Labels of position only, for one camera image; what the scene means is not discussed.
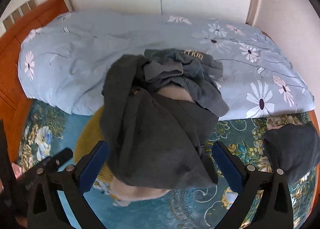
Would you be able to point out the person's pink clothing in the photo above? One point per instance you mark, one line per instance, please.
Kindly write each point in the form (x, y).
(17, 171)

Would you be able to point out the grey-blue garment with gold print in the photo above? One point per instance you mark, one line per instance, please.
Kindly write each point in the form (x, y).
(175, 64)

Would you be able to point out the orange wooden bed frame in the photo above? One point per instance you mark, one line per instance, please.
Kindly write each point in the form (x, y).
(15, 69)

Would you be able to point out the dark grey folded cloth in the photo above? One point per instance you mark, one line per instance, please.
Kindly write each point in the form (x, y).
(292, 149)

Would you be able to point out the grey slatted panel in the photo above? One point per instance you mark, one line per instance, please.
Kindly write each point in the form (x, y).
(18, 13)

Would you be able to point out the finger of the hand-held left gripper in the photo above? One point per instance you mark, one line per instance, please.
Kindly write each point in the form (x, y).
(61, 156)

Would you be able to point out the teal floral blanket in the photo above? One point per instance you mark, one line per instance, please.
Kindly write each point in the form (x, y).
(180, 209)

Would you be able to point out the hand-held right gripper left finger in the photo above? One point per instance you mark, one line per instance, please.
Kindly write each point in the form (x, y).
(96, 166)

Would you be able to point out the dark grey pants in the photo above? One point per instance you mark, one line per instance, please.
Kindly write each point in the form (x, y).
(155, 139)

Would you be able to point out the beige and mustard garment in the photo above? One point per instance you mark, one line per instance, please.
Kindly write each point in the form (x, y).
(87, 139)

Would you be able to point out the light blue floral quilt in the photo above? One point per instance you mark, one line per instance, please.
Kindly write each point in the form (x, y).
(100, 51)

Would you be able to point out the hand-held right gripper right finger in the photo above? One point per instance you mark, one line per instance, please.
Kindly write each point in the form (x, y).
(226, 166)

